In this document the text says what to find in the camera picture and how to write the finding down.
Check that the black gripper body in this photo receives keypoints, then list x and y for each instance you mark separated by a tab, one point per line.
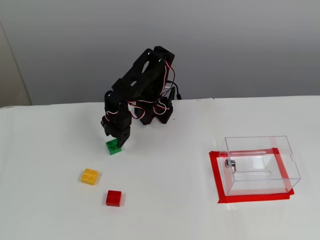
124	134

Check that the red tape frame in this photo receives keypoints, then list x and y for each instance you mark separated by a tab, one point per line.
216	175

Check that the green lego brick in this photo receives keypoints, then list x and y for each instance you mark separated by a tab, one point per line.
113	150

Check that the red lego brick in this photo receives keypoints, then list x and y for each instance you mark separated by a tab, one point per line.
113	198

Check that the silver cam lock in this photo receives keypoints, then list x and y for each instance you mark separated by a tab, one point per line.
228	163

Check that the transparent acrylic box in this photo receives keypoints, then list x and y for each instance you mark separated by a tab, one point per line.
262	185

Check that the yellow lego brick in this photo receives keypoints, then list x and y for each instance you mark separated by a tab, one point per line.
89	176

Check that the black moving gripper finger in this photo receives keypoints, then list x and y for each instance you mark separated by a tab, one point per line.
105	126

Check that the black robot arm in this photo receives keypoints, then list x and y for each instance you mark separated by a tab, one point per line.
140	75

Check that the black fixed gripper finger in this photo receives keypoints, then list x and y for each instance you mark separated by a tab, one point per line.
122	142

